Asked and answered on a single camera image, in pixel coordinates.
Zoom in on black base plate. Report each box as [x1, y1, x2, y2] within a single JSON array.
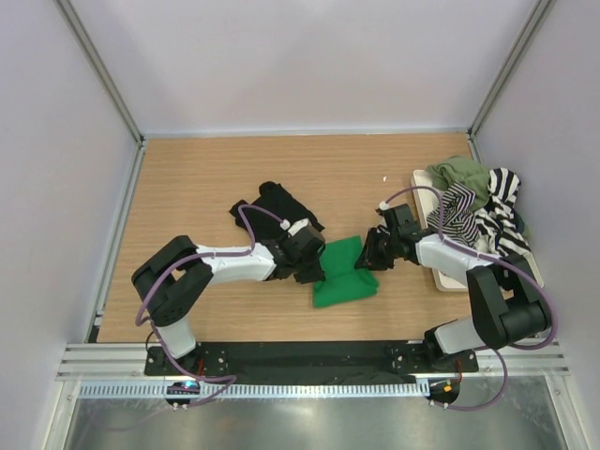
[[143, 339, 479, 386]]

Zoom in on black white striped tank top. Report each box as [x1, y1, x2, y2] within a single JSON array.
[[425, 167, 533, 259]]

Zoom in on left aluminium frame post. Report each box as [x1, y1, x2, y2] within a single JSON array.
[[55, 0, 146, 146]]

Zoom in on olive green tank top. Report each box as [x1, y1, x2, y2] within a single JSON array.
[[425, 156, 533, 238]]

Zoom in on bright green tank top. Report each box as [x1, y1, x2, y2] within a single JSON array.
[[312, 235, 379, 308]]

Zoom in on aluminium front rail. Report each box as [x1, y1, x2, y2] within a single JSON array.
[[56, 340, 569, 381]]

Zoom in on right aluminium frame post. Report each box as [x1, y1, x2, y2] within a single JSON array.
[[467, 0, 556, 144]]

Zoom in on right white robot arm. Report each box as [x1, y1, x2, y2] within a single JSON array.
[[355, 202, 554, 371]]

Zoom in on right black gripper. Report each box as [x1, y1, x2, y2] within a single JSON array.
[[355, 227, 399, 271]]

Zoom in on white plastic tray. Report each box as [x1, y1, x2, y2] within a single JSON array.
[[411, 170, 544, 293]]

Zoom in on slotted cable duct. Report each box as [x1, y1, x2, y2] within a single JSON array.
[[78, 380, 429, 399]]

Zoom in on aluminium frame post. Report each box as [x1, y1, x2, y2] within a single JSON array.
[[55, 0, 146, 146], [467, 0, 556, 144]]

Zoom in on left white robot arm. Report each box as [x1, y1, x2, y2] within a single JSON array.
[[131, 218, 325, 375]]

